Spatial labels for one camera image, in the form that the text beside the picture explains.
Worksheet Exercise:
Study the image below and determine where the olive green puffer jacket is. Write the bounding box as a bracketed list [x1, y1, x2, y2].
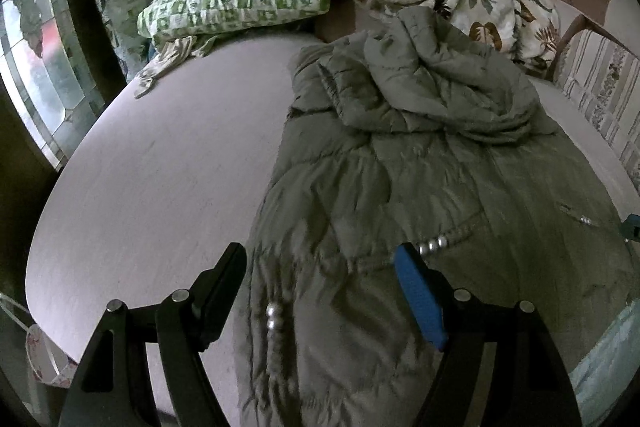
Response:
[234, 6, 639, 426]

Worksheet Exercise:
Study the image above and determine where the white floral bag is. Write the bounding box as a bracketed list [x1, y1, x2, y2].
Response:
[1, 294, 77, 389]

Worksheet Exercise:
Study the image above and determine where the striped floral cushion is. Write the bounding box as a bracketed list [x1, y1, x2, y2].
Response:
[553, 29, 640, 186]

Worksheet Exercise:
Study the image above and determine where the pink bed mattress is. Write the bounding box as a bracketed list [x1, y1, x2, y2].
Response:
[24, 0, 640, 427]

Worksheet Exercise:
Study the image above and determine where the brown wooden headboard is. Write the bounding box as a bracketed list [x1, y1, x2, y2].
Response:
[544, 0, 618, 81]

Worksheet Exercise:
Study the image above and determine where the stained glass window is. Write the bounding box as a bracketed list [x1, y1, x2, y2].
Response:
[1, 0, 105, 170]

